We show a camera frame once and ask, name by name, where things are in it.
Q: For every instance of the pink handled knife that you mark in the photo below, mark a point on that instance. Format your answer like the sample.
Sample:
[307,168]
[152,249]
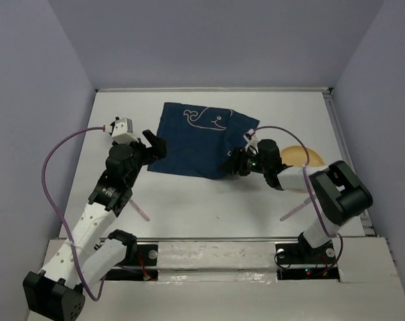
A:
[296,209]

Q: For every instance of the pink handled fork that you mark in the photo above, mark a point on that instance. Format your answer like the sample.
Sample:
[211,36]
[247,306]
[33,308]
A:
[139,210]

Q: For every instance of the tan wooden plate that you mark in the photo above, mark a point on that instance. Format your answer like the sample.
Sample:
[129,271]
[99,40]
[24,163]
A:
[306,157]

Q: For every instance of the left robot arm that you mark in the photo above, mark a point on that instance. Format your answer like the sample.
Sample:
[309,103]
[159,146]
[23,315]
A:
[78,269]

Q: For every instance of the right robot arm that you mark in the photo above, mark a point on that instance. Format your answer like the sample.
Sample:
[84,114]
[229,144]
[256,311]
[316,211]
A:
[336,191]

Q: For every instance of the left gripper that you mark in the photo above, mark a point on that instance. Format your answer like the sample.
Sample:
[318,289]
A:
[158,150]

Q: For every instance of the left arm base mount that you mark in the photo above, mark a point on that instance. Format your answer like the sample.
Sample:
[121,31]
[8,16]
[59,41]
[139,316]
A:
[140,266]

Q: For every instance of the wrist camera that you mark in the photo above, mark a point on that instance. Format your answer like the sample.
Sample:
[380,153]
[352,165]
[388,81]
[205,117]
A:
[121,131]
[251,139]

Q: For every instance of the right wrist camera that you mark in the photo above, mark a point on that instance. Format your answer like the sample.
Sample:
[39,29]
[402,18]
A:
[251,139]

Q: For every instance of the blue whale cloth placemat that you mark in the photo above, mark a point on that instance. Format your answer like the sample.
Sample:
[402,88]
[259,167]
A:
[199,139]

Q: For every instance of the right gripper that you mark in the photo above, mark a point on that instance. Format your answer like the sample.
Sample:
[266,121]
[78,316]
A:
[236,164]

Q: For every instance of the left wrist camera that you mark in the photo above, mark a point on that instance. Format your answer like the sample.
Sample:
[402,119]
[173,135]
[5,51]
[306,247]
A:
[121,131]

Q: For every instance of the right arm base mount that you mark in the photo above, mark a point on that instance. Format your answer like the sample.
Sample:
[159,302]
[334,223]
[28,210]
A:
[321,265]

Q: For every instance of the metal rail at table front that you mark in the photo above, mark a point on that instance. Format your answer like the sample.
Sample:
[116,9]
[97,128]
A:
[215,239]

